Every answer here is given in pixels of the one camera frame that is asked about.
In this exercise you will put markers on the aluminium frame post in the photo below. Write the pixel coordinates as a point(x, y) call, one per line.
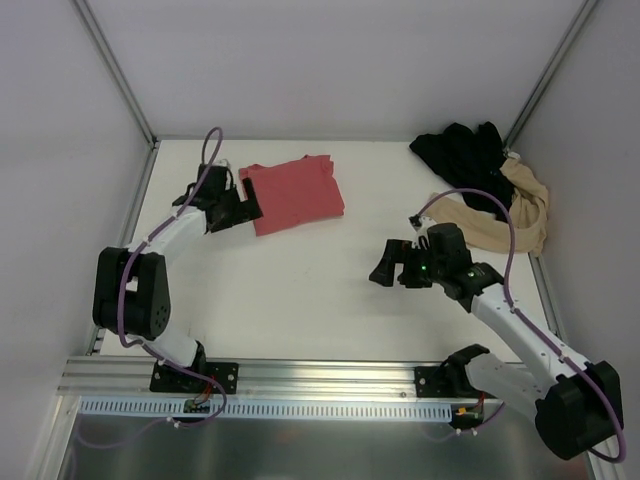
point(107, 56)
point(569, 38)

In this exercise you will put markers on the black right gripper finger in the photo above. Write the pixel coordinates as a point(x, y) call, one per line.
point(395, 253)
point(416, 270)

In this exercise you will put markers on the pink t shirt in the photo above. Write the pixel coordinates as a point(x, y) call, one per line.
point(294, 193)

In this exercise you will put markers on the right aluminium frame post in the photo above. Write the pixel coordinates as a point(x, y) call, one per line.
point(569, 38)

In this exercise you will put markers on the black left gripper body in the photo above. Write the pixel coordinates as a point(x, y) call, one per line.
point(239, 206)

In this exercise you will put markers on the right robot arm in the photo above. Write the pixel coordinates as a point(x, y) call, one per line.
point(574, 404)

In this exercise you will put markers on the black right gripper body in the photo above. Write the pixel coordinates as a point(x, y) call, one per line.
point(407, 266)

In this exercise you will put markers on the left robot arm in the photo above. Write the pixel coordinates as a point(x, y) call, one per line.
point(132, 294)

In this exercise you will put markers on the white slotted cable duct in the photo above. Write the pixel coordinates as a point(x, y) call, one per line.
point(433, 412)

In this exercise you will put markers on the aluminium front rail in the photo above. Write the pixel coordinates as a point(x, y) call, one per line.
point(258, 379)

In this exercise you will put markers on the black t shirt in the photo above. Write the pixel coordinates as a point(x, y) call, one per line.
point(466, 158)

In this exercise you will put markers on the beige t shirt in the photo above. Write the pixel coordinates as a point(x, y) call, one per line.
point(528, 212)

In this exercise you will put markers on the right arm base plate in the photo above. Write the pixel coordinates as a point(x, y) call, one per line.
point(443, 381)

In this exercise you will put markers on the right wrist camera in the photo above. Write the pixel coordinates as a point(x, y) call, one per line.
point(420, 224)

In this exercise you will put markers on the left aluminium frame post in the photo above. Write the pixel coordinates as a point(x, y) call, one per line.
point(107, 56)

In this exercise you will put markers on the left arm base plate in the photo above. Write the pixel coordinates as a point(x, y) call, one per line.
point(165, 379)

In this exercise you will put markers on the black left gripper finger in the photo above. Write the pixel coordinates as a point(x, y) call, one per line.
point(226, 217)
point(251, 198)

